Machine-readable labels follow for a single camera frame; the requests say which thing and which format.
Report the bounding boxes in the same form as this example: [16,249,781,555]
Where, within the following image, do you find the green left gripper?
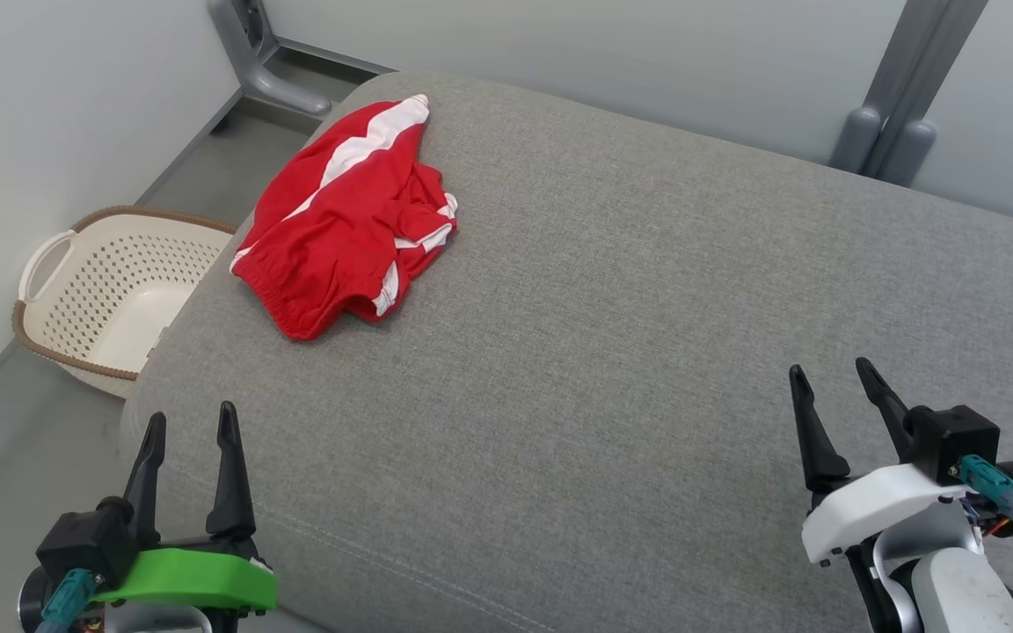
[89,402,279,633]

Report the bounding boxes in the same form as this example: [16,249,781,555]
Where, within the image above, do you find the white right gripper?
[789,357,969,565]

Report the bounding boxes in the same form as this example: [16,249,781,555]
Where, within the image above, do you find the red white-striped shorts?
[230,94,459,342]

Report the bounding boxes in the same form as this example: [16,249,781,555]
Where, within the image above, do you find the cream perforated laundry basket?
[11,206,237,399]

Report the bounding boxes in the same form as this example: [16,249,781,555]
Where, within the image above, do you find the grey partition post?
[830,0,991,187]

